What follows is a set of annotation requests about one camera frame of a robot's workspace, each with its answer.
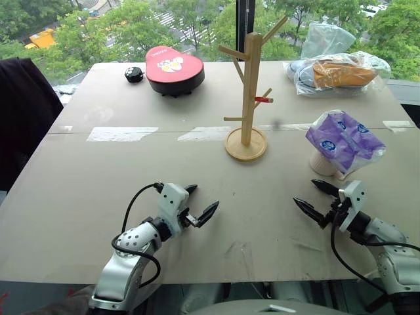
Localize small black round device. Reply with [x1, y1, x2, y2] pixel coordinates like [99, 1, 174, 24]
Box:
[124, 66, 146, 84]

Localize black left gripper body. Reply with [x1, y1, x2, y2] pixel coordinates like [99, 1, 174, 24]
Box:
[178, 211, 198, 229]

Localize purple printed plastic bag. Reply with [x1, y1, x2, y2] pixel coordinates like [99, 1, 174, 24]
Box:
[304, 110, 387, 175]

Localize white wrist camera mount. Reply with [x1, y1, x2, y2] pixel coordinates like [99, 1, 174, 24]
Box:
[156, 182, 191, 236]
[337, 179, 367, 233]

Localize clear tape strip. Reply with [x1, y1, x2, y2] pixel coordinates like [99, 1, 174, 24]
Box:
[86, 126, 159, 143]
[383, 119, 415, 133]

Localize dark fabric chair back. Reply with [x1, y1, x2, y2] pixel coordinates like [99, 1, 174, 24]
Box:
[0, 57, 64, 193]

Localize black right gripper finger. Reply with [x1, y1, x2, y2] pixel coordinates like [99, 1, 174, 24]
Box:
[292, 196, 331, 230]
[310, 178, 341, 199]

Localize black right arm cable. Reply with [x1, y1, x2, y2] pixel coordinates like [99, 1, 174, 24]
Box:
[329, 202, 420, 296]

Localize red-topped black rounded case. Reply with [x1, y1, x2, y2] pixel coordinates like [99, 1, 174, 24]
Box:
[145, 45, 206, 98]

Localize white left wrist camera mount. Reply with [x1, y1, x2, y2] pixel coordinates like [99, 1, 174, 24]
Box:
[156, 182, 191, 236]

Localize light blue plastic bag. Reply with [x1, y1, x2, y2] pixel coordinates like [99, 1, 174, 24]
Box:
[299, 22, 357, 60]

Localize orange cloth item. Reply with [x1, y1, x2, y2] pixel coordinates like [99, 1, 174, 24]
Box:
[310, 61, 377, 90]

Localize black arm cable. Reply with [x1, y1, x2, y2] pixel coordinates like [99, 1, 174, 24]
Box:
[329, 202, 420, 296]
[111, 182, 165, 289]

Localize pale pink cup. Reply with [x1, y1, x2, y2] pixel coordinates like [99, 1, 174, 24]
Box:
[309, 151, 347, 182]

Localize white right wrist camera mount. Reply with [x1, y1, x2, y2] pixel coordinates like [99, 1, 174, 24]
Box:
[337, 179, 367, 233]

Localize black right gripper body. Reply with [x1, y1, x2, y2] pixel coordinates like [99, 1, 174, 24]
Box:
[329, 198, 351, 227]

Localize wooden mug tree stand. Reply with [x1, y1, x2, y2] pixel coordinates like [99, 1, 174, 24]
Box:
[218, 15, 289, 162]

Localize clear plastic bag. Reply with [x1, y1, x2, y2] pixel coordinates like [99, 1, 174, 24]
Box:
[283, 51, 392, 98]

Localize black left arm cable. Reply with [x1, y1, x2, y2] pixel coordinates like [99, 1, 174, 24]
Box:
[111, 182, 165, 289]

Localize yellow vehicle outside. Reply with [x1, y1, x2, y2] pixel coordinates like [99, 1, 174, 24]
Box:
[24, 28, 57, 51]

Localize black window frame post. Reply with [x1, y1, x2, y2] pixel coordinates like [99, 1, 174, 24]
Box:
[235, 0, 257, 62]

